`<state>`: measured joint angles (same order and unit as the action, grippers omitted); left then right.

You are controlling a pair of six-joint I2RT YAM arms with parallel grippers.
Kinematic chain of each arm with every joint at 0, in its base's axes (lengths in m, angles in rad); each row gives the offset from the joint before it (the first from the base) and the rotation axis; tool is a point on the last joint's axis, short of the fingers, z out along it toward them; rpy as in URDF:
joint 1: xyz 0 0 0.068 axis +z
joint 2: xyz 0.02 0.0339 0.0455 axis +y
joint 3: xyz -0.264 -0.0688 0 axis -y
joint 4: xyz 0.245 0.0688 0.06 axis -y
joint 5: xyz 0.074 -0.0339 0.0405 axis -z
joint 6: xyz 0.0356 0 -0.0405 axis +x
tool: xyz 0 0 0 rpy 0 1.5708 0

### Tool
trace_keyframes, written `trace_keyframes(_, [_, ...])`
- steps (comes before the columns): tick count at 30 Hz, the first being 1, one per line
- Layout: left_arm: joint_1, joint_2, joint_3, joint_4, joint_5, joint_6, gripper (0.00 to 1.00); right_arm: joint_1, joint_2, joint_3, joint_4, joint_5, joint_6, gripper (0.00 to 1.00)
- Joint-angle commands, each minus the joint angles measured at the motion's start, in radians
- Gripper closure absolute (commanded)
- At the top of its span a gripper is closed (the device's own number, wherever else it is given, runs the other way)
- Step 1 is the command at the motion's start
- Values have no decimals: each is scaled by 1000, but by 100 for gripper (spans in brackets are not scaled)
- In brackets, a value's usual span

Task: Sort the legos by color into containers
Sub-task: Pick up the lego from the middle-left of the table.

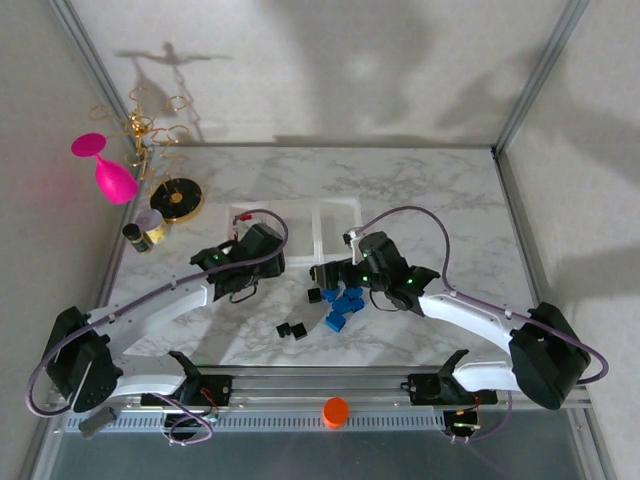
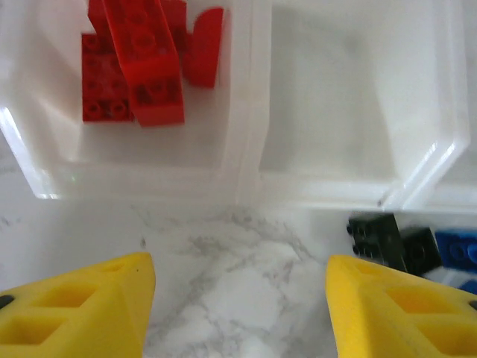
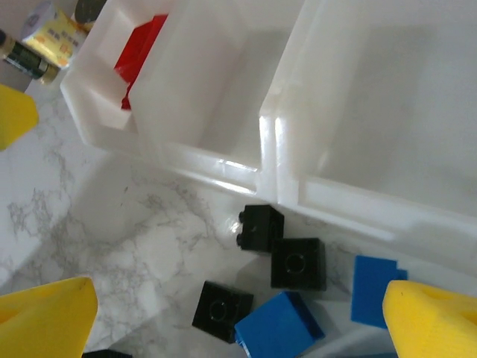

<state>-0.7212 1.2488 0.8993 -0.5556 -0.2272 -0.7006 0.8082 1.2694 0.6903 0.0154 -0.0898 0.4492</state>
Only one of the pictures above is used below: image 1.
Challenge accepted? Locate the grey slotted cable duct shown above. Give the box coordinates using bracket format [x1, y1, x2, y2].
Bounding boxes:
[58, 410, 451, 435]

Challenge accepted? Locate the aluminium frame post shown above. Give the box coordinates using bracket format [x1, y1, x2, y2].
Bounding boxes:
[491, 0, 594, 157]
[47, 0, 151, 166]
[569, 407, 619, 480]
[18, 409, 67, 480]

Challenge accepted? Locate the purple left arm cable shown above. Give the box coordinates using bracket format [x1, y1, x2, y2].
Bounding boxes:
[25, 208, 291, 446]

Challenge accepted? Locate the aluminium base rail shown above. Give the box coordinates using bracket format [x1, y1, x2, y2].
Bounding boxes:
[47, 366, 592, 415]

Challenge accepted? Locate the orange cylinder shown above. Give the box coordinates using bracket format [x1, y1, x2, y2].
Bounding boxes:
[322, 397, 350, 430]

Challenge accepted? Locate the gold wire glass rack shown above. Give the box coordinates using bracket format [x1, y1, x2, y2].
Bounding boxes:
[88, 85, 205, 221]

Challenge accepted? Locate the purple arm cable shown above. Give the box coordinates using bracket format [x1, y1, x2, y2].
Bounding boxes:
[25, 208, 291, 446]
[355, 205, 611, 444]

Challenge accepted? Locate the grey plastic block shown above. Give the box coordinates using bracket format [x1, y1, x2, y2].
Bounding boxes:
[78, 405, 120, 440]

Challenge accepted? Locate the small black bottle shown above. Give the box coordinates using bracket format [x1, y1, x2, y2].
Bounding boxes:
[122, 223, 154, 254]

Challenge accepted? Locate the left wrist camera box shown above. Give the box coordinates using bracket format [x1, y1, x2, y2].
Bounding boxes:
[230, 213, 251, 244]

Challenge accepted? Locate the pink wine glass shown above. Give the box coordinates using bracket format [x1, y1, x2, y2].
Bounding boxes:
[70, 132, 140, 205]

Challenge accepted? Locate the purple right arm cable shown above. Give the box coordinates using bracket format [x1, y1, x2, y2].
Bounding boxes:
[355, 205, 611, 444]

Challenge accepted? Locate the gold jar with purple lid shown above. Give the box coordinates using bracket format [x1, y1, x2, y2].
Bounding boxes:
[135, 208, 170, 246]

